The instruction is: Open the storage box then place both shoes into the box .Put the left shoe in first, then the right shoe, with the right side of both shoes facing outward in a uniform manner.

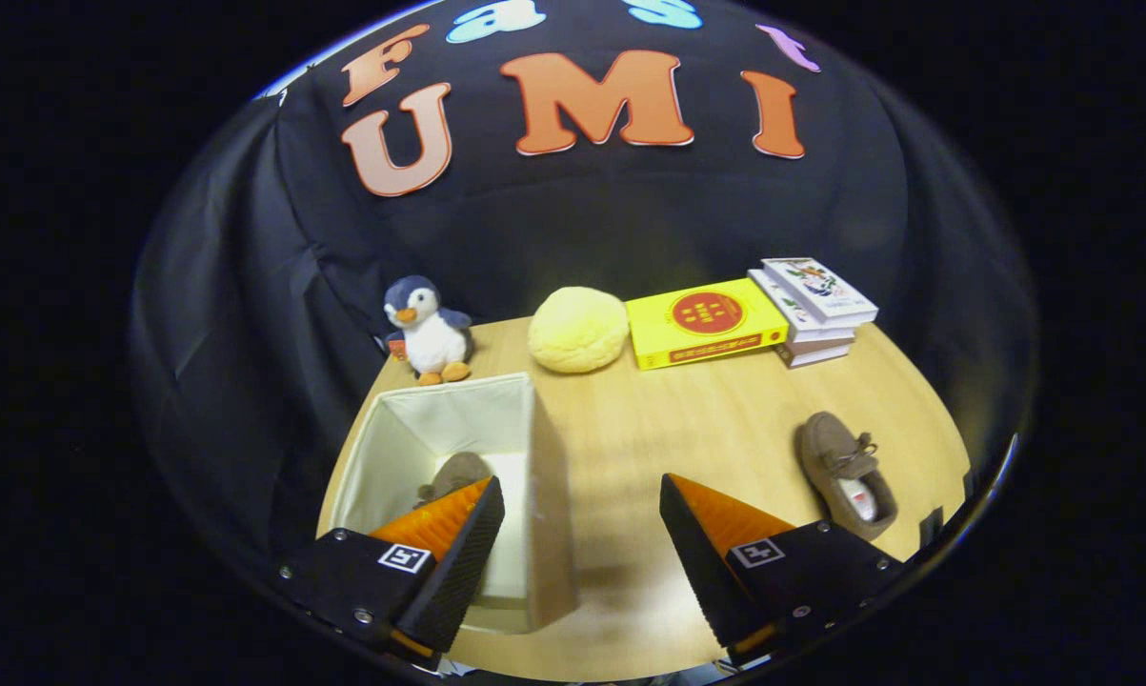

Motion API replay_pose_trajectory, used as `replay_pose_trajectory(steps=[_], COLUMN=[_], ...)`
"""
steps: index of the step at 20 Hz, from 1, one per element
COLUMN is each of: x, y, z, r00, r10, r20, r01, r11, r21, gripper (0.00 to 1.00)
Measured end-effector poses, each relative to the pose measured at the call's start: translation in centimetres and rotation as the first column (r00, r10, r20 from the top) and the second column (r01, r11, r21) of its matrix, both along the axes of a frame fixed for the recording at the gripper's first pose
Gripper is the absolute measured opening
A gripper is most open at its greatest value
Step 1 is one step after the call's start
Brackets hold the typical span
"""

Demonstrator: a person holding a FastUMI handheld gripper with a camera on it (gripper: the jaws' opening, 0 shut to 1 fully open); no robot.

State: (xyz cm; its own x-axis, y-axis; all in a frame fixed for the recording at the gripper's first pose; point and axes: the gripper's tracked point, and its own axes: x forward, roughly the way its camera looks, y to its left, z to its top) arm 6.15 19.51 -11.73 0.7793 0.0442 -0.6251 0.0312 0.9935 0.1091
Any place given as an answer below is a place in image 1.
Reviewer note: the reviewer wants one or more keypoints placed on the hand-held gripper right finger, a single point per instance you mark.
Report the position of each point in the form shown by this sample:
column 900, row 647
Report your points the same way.
column 706, row 572

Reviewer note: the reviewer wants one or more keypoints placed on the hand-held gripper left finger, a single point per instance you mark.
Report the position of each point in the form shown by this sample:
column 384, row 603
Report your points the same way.
column 458, row 572

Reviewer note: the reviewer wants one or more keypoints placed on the brown moccasin shoe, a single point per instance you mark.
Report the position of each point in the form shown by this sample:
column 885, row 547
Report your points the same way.
column 834, row 448
column 458, row 472

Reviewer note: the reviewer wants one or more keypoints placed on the brown fabric storage box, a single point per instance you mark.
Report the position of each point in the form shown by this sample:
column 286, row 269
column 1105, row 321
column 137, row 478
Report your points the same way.
column 439, row 419

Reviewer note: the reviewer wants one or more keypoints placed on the penguin plush toy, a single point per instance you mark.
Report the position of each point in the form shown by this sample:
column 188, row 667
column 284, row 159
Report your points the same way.
column 430, row 338

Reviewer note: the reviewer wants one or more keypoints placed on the pale pink paperback book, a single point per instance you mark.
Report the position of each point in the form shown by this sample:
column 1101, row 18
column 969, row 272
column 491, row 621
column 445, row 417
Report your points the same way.
column 811, row 353

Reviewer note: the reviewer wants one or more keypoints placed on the yellow book with red circle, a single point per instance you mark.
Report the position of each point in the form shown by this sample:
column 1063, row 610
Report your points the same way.
column 706, row 319

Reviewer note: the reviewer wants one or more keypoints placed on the yellow round plush bun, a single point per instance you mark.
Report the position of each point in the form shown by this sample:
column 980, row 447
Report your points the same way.
column 577, row 329

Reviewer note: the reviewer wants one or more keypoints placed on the white paperback book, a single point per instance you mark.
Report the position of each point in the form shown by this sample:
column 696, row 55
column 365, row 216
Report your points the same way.
column 792, row 314

